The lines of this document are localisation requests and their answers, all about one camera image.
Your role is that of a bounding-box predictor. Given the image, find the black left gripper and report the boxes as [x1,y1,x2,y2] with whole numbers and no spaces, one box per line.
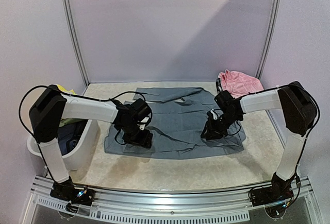
[120,122,153,149]

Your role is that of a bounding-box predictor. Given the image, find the grey button-up shirt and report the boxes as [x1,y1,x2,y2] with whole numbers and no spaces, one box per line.
[104,87,246,160]

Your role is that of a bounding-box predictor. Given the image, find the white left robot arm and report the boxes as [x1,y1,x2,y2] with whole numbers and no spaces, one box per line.
[29,85,153,200]

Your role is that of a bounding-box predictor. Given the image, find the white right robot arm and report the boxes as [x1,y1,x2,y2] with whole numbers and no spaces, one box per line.
[201,81,319,201]

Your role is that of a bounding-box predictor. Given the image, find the white laundry basket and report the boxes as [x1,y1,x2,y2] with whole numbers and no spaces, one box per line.
[27,118,100,171]

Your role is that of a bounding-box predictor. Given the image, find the pink folded garment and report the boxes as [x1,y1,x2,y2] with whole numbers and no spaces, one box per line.
[218,70,264,98]

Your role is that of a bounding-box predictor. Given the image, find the navy blue garment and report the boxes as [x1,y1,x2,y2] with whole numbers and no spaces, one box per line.
[58,120,87,155]

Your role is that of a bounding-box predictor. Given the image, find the olive green garment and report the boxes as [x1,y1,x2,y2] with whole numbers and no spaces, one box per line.
[59,118,79,127]

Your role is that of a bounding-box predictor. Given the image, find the yellow shorts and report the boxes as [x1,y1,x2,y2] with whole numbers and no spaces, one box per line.
[57,84,76,95]

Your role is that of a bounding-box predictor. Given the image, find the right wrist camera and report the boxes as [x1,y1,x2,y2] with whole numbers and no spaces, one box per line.
[207,109,219,120]

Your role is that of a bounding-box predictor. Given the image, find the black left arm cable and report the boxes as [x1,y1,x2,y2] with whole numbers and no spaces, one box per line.
[18,84,145,158]

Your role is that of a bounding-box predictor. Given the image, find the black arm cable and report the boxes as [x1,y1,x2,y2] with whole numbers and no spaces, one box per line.
[226,84,321,142]
[18,84,145,158]

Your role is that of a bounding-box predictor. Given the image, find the aluminium front rail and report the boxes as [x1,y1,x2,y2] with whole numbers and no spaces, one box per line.
[23,177,322,223]

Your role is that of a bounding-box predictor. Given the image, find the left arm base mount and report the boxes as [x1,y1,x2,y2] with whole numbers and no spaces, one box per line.
[50,182,95,206]

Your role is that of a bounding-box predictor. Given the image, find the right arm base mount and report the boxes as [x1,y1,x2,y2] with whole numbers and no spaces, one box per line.
[248,174,301,208]

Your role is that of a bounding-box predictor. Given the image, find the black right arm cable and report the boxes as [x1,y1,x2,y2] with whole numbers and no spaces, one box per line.
[226,84,321,142]

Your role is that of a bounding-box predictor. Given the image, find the right aluminium corner post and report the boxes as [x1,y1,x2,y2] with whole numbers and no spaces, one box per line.
[255,0,281,80]

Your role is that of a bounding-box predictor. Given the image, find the aluminium corner post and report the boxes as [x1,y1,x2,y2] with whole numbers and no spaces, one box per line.
[62,0,90,87]
[255,0,281,80]

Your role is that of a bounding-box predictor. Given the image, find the left aluminium corner post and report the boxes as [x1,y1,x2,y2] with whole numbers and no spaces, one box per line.
[62,0,90,87]

